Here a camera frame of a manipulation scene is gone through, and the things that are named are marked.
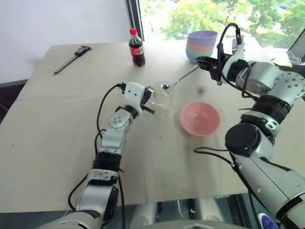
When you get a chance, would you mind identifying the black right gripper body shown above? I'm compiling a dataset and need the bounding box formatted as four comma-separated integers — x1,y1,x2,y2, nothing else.
207,56,226,86

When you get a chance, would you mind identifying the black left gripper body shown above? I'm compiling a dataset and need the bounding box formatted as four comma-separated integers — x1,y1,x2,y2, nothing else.
140,87,154,110

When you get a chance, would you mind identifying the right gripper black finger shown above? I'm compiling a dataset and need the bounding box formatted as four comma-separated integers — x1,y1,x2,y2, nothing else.
195,56,215,64
197,61,216,72

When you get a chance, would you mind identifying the clear glass mug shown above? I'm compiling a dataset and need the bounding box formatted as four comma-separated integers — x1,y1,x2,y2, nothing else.
152,81,175,118

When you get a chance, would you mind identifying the silver metal spoon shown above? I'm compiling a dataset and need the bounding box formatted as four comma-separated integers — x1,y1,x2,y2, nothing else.
159,64,200,94

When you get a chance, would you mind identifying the green stacked bowl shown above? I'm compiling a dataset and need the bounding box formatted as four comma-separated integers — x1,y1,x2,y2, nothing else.
185,46,215,56

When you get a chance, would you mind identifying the pink stacked bowl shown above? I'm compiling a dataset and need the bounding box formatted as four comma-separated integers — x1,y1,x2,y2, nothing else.
186,42,216,52

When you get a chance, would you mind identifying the blue stacked bowl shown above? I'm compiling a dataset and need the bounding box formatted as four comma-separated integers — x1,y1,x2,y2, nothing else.
185,50,215,65

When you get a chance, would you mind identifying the white oatmeal heap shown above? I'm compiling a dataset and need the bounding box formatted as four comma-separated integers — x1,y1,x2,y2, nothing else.
153,102,171,117

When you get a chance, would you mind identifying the purple stacked bowl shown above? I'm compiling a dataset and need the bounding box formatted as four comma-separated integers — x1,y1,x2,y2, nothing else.
187,30,219,48

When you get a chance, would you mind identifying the cola bottle with red cap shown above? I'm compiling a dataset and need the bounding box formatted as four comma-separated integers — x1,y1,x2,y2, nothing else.
128,27,146,67

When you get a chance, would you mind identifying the beige paper table cover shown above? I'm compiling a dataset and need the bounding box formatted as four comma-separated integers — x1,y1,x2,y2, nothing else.
0,42,305,213

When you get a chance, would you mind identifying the brown cardboard box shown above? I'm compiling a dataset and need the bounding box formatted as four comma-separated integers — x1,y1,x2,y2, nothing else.
271,51,294,68

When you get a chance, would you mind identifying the black digital caliper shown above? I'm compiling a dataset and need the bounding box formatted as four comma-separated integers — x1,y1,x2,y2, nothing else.
52,45,92,77

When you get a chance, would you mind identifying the dark laptop computer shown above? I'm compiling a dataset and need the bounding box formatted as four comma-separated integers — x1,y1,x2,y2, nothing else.
286,28,305,64

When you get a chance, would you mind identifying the grey angular robot torso plate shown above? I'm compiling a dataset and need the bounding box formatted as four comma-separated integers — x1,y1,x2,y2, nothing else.
152,221,240,229

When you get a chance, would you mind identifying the blue and white shoe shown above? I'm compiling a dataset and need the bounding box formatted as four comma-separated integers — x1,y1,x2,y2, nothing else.
257,213,279,229

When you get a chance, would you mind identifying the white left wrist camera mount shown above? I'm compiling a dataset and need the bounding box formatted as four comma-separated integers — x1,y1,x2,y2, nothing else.
122,82,147,108

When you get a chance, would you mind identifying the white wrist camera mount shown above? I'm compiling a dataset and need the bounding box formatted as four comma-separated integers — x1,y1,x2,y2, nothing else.
223,35,246,80
122,82,147,108

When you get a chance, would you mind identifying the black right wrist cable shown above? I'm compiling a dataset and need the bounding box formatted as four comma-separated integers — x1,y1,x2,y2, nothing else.
215,22,260,99

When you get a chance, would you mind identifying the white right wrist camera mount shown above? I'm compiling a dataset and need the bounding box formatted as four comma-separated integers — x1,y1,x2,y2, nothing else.
223,35,246,80

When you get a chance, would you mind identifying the black right upper arm cable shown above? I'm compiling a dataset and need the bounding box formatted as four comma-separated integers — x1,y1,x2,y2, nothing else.
193,146,283,229

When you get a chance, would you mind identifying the dark window frame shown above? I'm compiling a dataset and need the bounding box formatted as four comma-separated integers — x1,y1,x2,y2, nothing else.
125,0,145,42

